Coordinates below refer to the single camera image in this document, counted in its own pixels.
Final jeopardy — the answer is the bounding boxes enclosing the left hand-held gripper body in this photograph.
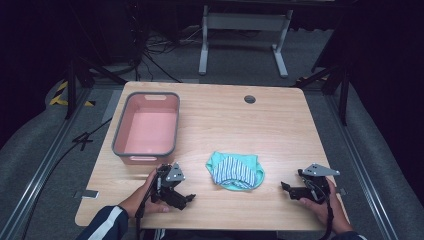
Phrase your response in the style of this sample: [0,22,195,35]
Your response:
[150,162,188,211]

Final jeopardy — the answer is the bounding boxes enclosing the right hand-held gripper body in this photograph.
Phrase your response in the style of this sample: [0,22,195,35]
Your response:
[297,162,341,205]

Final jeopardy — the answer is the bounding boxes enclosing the teal striped underpants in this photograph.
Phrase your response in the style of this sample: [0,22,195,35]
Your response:
[205,151,266,192]

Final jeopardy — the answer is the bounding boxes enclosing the pink basin with grey rim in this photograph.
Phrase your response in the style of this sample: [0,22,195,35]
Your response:
[111,91,181,166]

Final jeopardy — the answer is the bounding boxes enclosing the person's right hand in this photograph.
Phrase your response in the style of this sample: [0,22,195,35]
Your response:
[298,178,354,235]

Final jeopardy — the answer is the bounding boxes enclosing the person's left hand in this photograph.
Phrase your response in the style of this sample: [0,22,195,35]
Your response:
[118,169,171,219]

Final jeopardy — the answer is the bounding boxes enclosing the black tripod stand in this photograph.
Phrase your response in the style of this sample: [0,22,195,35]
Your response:
[293,64,351,127]
[64,54,129,120]

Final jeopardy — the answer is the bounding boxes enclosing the yellow black striped floor tape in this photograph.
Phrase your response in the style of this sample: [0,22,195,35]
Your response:
[49,80,96,108]

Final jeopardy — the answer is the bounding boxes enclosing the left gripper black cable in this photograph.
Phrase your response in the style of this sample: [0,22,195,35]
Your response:
[134,173,162,240]

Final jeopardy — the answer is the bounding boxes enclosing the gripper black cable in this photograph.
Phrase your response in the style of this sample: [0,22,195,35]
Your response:
[319,194,335,240]
[134,173,162,240]

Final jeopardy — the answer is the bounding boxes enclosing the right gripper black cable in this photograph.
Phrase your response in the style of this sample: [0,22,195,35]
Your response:
[319,194,335,240]

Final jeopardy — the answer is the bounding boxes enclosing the aluminium floor rail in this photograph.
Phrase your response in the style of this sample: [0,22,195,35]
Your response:
[324,94,401,240]
[0,87,94,240]

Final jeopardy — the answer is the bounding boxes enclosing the metal table edge bracket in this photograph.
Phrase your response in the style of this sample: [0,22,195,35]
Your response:
[73,189,100,200]

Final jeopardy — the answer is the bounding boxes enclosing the black floor cable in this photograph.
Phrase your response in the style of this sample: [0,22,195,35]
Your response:
[20,117,114,240]

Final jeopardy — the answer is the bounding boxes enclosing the bundle of black floor cables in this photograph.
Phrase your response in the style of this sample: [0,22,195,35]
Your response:
[128,3,204,84]

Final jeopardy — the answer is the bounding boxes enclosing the grey metal table frame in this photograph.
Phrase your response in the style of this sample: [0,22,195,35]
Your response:
[198,4,294,79]

